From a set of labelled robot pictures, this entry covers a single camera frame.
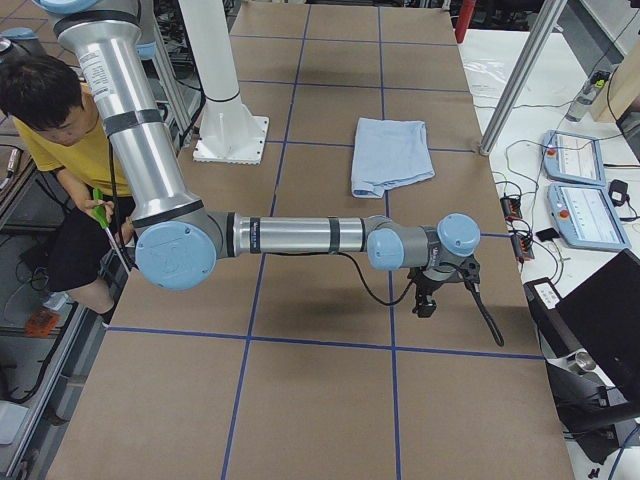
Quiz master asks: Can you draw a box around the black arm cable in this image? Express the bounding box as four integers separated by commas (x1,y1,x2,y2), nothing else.
269,249,505,348

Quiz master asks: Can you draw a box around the teach pendant tablet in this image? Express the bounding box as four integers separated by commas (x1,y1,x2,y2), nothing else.
542,130,606,186
547,182,631,252

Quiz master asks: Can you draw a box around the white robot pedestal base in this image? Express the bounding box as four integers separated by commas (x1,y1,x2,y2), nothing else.
179,0,269,165

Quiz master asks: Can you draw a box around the near teach pendant tablet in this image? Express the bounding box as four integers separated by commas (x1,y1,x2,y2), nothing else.
547,182,631,252

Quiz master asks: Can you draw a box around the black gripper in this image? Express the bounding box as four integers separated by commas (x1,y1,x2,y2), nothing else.
408,267,450,318

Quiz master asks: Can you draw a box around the black laptop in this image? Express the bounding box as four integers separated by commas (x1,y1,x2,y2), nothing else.
557,249,639,400

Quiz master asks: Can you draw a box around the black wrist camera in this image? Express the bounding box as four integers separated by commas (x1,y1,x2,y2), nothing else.
459,256,480,293

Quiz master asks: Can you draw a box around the light blue button shirt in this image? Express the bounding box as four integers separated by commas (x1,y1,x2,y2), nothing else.
351,118,435,199

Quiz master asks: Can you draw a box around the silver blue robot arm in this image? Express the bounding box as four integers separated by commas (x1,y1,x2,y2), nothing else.
41,1,480,318

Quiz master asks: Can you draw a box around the far teach pendant tablet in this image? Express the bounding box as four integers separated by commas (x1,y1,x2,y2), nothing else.
542,130,606,186

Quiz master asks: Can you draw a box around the clear water bottle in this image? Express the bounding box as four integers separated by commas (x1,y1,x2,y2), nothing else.
565,70,610,122

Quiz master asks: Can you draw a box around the green handheld controller tool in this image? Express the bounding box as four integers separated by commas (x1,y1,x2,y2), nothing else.
92,188,114,230

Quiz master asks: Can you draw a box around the aluminium frame post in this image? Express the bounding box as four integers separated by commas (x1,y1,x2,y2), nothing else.
479,0,568,156

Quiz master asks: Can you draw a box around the person in yellow shirt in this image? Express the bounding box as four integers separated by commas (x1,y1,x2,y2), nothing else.
1,55,135,324

